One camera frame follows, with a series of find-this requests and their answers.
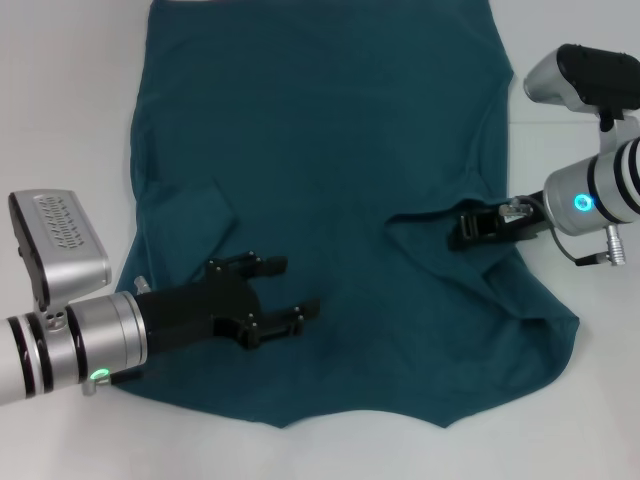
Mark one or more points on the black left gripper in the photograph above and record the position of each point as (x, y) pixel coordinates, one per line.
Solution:
(195, 315)

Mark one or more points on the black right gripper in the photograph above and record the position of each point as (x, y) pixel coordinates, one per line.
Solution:
(525, 227)

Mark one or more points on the teal blue t-shirt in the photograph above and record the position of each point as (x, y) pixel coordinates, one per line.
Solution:
(325, 150)

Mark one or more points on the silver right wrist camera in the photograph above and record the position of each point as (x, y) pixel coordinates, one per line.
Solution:
(590, 75)

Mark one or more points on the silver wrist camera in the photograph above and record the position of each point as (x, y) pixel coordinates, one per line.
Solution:
(590, 75)
(65, 235)

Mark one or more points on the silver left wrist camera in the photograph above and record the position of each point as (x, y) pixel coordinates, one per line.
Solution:
(65, 235)

